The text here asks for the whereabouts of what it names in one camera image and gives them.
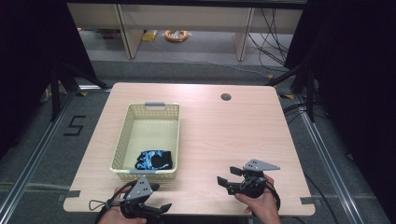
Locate person's left hand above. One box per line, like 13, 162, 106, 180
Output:
97, 205, 148, 224

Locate black curtain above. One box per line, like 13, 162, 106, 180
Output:
0, 0, 97, 160
284, 0, 396, 216

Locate black cable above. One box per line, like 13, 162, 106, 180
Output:
265, 181, 282, 213
88, 179, 138, 224

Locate dark blue cloth bundle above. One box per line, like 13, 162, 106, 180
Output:
134, 149, 173, 171

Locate black metal stand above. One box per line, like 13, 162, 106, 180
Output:
264, 60, 317, 122
49, 60, 110, 122

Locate cream perforated plastic basket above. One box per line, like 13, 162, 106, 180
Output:
109, 101, 181, 181

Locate person's right hand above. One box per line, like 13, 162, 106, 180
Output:
234, 174, 283, 224

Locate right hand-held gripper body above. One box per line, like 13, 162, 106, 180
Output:
226, 159, 281, 200

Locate metal floor rail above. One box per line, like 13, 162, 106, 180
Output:
295, 94, 359, 224
0, 90, 78, 216

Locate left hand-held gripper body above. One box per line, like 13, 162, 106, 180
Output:
120, 175, 157, 219

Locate yellow packet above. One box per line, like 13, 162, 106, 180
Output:
141, 30, 159, 43

